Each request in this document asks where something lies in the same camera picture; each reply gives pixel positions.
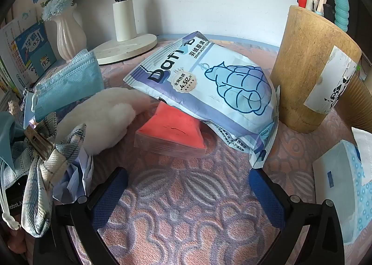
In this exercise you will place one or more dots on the grey metal clip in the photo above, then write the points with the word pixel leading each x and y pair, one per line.
pixel 39 142

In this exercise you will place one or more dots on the white plush toy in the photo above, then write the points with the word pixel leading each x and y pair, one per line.
pixel 101 119

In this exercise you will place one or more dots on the pink patterned blanket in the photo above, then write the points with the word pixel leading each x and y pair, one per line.
pixel 180 195

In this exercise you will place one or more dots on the blue cover book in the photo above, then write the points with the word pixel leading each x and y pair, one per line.
pixel 32 47

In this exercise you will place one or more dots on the person's left hand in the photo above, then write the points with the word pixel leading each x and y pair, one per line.
pixel 14 241

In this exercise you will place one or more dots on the white cover book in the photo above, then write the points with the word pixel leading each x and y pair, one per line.
pixel 8 38

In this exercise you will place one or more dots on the row of books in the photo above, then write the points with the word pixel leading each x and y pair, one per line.
pixel 5 81

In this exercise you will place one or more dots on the brown corrugated paper cup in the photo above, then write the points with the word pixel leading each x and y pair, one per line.
pixel 360 99

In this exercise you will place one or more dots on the plaid cloth bag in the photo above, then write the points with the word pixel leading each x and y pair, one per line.
pixel 58 163

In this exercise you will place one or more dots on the blue dotted tissue box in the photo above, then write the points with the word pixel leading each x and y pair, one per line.
pixel 343 183

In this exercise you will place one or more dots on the blue face mask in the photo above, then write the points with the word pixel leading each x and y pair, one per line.
pixel 72 81

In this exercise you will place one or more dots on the red tissue pack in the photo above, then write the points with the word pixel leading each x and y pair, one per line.
pixel 171 131

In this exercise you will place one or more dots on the blue wet wipes pack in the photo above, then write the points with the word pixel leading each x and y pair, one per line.
pixel 218 79

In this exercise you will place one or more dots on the wooden pen holder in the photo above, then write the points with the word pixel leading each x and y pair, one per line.
pixel 299 79

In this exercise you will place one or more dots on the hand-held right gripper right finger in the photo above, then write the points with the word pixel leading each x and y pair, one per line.
pixel 268 201

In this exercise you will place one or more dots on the white desk lamp base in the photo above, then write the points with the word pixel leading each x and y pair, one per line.
pixel 125 20

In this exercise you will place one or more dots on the white ribbed vase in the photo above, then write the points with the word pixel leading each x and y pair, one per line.
pixel 69 38

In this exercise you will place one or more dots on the light blue ribbed tube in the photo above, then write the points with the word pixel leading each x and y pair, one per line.
pixel 342 3

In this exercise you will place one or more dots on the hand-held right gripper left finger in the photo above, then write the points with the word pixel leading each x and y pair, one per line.
pixel 109 201

